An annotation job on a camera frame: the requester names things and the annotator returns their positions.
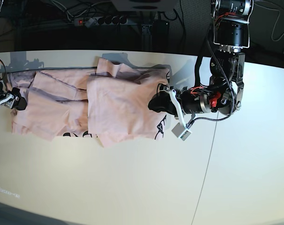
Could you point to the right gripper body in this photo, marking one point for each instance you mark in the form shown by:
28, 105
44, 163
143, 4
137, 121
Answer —
7, 99

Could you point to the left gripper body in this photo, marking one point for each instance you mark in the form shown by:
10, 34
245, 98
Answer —
194, 100

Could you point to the pink T-shirt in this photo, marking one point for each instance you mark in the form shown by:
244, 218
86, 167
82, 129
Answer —
109, 102

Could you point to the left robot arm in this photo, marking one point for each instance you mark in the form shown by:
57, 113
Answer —
227, 35

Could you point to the black power adapter box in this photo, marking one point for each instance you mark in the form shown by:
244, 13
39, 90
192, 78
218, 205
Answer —
161, 27

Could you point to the white label sticker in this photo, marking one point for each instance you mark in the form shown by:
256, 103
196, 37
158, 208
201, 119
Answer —
9, 193

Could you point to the grey box with oval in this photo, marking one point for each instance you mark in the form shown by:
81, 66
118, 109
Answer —
144, 5

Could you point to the black power strip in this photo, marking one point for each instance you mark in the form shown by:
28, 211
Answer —
101, 20

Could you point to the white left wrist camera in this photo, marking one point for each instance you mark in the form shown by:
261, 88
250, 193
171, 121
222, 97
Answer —
181, 132

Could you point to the aluminium table leg post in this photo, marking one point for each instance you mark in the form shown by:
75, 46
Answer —
146, 37

